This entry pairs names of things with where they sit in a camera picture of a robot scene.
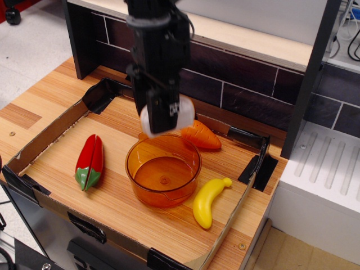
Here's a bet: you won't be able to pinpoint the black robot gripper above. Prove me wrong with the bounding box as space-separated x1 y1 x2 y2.
127 16 191 133

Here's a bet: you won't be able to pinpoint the white toy sushi piece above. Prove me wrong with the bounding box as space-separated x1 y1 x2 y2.
139 94 195 138

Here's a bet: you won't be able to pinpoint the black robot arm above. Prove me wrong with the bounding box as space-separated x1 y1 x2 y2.
126 1 195 137

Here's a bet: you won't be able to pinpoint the orange transparent plastic pot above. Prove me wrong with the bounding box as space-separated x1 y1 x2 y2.
125 133 202 208

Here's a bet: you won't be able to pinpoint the cardboard fence with black tape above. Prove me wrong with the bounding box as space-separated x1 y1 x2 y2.
1 78 280 269

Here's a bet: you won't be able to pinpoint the orange toy carrot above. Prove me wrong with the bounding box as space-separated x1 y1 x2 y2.
181 120 222 149

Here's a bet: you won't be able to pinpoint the yellow toy banana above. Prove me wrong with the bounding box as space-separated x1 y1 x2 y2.
192 178 232 230

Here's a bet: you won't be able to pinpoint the red toy chili pepper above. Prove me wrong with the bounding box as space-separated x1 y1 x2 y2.
75 134 104 191

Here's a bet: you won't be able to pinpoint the white dish drying rack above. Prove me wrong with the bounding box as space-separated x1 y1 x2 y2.
269 122 359 264

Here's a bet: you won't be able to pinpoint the black office chair wheel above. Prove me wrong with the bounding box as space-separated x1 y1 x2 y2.
5 7 21 25

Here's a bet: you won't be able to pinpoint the dark shelf frame with tiles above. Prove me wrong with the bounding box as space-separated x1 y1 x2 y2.
64 2 359 157

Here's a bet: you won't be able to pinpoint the cables in background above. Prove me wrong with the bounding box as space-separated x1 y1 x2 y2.
327 0 360 62

